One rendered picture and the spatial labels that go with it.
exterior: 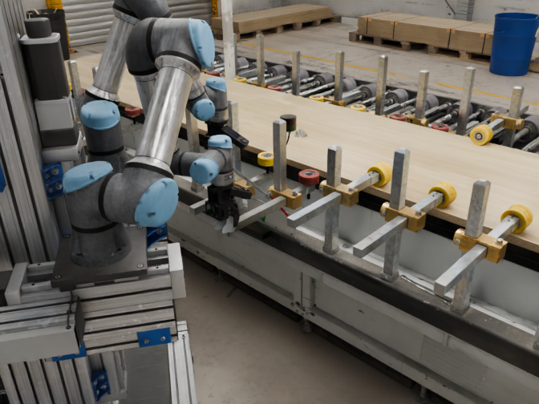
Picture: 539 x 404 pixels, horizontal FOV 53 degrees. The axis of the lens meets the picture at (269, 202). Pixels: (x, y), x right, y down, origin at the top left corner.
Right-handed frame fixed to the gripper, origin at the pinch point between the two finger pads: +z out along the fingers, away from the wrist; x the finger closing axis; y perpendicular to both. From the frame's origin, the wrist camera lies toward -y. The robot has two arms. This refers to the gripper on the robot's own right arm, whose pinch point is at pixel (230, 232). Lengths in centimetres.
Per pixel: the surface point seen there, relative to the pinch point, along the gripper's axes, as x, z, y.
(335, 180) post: 22.8, -16.8, -28.5
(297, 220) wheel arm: 26.5, -12.7, -4.4
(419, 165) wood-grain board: 28, -8, -78
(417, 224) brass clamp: 55, -12, -27
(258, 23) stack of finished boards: -560, 57, -579
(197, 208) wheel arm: -23.5, 0.6, -4.8
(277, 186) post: -3.5, -6.5, -28.0
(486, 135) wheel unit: 38, -13, -113
